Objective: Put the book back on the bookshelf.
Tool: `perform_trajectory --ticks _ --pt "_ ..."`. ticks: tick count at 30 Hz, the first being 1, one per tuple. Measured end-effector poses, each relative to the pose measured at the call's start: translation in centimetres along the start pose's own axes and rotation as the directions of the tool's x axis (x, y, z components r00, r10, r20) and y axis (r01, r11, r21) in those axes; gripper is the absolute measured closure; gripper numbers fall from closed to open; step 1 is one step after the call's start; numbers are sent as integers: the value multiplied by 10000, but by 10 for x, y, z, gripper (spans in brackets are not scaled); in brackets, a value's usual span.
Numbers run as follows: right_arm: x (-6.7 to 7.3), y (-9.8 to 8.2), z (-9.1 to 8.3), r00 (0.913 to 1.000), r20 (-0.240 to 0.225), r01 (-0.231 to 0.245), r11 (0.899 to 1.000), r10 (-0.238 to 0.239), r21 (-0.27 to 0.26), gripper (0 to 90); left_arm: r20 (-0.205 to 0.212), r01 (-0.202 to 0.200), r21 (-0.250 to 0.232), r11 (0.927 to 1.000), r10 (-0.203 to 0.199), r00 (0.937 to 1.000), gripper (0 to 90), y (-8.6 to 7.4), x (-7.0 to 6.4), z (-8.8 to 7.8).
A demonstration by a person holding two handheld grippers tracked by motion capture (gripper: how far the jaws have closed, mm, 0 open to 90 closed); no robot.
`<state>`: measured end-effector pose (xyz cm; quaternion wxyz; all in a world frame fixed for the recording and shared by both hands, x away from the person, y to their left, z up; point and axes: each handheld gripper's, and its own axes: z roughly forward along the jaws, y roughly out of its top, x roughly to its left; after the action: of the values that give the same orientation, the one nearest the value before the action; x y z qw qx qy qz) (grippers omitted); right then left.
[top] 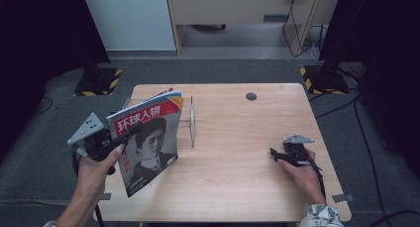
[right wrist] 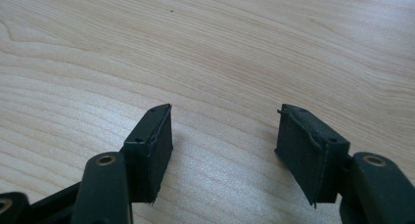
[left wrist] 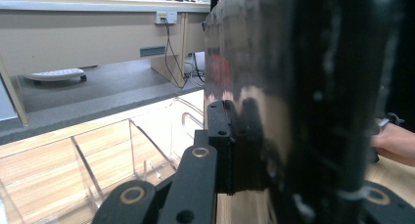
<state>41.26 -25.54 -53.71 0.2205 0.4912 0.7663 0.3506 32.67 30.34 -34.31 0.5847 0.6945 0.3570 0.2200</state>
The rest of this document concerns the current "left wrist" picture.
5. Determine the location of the white cabinet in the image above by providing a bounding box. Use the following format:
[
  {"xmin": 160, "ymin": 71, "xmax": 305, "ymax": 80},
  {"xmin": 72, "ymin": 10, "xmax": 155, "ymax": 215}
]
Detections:
[{"xmin": 0, "ymin": 77, "xmax": 20, "ymax": 122}]

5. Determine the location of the magazine with portrait cover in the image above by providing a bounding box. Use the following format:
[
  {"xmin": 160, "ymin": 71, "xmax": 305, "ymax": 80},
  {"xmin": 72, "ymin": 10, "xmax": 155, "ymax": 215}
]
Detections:
[{"xmin": 201, "ymin": 0, "xmax": 392, "ymax": 224}]

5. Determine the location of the bundle of cables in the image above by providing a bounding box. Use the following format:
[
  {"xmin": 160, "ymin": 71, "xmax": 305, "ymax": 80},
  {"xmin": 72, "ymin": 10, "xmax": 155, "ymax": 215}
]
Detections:
[{"xmin": 184, "ymin": 52, "xmax": 206, "ymax": 89}]

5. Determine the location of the black socket cable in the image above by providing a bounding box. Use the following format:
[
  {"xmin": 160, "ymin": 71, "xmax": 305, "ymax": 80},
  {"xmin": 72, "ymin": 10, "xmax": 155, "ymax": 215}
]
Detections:
[{"xmin": 161, "ymin": 18, "xmax": 189, "ymax": 89}]

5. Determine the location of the beige wooden desk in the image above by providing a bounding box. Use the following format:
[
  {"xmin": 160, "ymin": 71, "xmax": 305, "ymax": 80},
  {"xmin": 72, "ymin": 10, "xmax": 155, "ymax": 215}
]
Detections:
[{"xmin": 0, "ymin": 0, "xmax": 213, "ymax": 127}]

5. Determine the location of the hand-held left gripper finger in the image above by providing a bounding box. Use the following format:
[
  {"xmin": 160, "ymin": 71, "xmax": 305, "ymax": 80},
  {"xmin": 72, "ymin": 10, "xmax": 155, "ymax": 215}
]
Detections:
[{"xmin": 207, "ymin": 99, "xmax": 237, "ymax": 197}]

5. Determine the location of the white wall socket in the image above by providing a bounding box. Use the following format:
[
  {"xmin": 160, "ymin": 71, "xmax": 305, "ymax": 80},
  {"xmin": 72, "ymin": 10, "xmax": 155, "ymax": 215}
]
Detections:
[{"xmin": 154, "ymin": 10, "xmax": 179, "ymax": 25}]

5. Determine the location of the clear acrylic file rack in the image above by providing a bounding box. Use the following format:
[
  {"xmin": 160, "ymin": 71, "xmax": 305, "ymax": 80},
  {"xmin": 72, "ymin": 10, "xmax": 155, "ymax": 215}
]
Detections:
[{"xmin": 0, "ymin": 96, "xmax": 206, "ymax": 224}]

